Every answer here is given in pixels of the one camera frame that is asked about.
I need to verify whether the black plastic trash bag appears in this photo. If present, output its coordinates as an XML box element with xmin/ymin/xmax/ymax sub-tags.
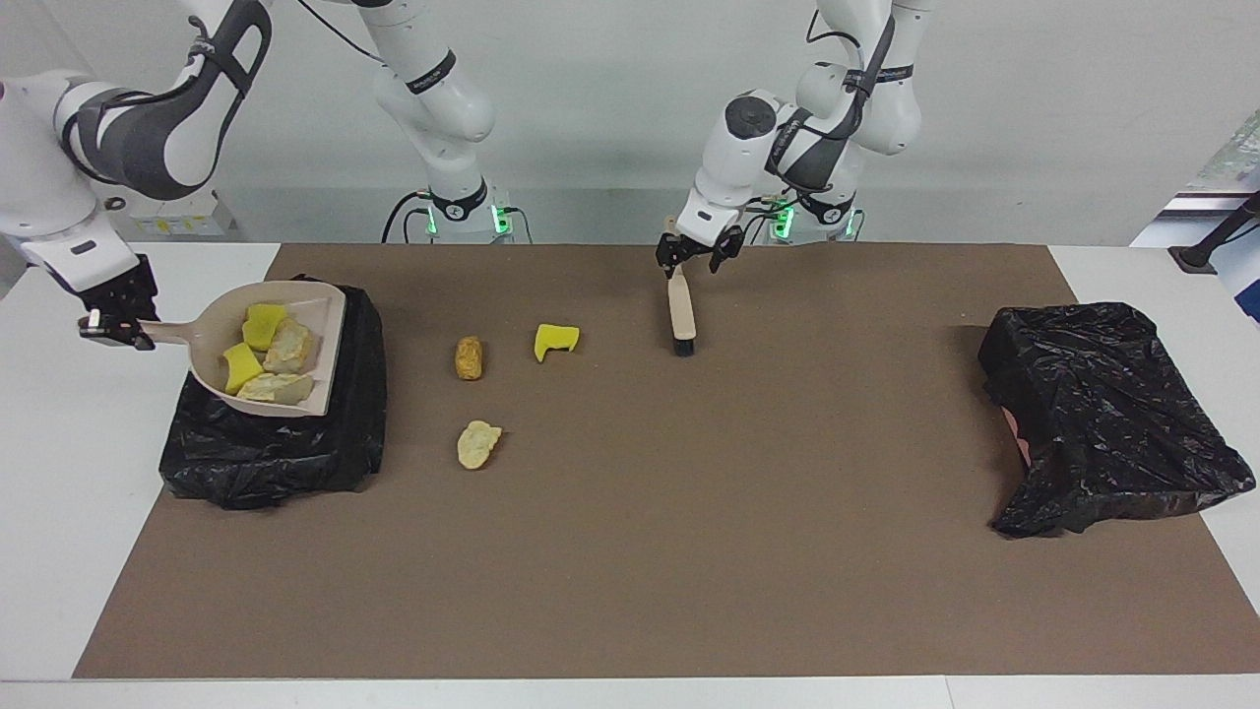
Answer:
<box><xmin>977</xmin><ymin>302</ymin><xmax>1257</xmax><ymax>539</ymax></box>
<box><xmin>159</xmin><ymin>274</ymin><xmax>388</xmax><ymax>510</ymax></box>

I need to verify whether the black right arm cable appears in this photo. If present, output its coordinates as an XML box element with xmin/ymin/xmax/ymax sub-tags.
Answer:
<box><xmin>59</xmin><ymin>0</ymin><xmax>385</xmax><ymax>213</ymax></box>

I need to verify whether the black stand foot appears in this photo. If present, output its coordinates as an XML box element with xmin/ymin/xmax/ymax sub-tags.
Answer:
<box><xmin>1169</xmin><ymin>192</ymin><xmax>1260</xmax><ymax>275</ymax></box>

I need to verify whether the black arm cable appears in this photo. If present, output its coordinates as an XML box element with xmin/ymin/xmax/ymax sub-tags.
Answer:
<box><xmin>745</xmin><ymin>8</ymin><xmax>899</xmax><ymax>213</ymax></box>
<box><xmin>59</xmin><ymin>0</ymin><xmax>385</xmax><ymax>213</ymax></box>

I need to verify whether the pale crusty bread chunk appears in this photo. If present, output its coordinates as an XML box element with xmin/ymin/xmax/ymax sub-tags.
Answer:
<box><xmin>263</xmin><ymin>317</ymin><xmax>321</xmax><ymax>375</ymax></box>
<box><xmin>457</xmin><ymin>420</ymin><xmax>503</xmax><ymax>470</ymax></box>
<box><xmin>236</xmin><ymin>372</ymin><xmax>316</xmax><ymax>406</ymax></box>

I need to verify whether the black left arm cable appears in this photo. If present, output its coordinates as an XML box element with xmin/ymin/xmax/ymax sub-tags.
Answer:
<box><xmin>745</xmin><ymin>8</ymin><xmax>899</xmax><ymax>213</ymax></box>

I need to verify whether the notched yellow sponge piece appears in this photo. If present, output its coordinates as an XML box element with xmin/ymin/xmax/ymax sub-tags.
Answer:
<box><xmin>535</xmin><ymin>324</ymin><xmax>581</xmax><ymax>363</ymax></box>

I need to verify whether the brown table mat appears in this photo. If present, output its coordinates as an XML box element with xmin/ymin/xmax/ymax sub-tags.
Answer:
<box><xmin>72</xmin><ymin>243</ymin><xmax>1260</xmax><ymax>680</ymax></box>

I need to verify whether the beige plastic dustpan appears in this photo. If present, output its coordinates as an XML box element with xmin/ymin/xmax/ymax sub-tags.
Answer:
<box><xmin>87</xmin><ymin>281</ymin><xmax>347</xmax><ymax>419</ymax></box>

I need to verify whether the white wall socket box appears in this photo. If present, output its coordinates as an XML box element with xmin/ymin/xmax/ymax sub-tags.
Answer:
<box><xmin>128</xmin><ymin>189</ymin><xmax>237</xmax><ymax>237</ymax></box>

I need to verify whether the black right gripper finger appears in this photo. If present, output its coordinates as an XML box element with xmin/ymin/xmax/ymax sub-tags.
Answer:
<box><xmin>129</xmin><ymin>292</ymin><xmax>160</xmax><ymax>354</ymax></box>
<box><xmin>79</xmin><ymin>301</ymin><xmax>136</xmax><ymax>348</ymax></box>

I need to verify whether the beige hand brush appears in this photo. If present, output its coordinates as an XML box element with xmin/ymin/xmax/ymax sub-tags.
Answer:
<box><xmin>666</xmin><ymin>219</ymin><xmax>698</xmax><ymax>357</ymax></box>

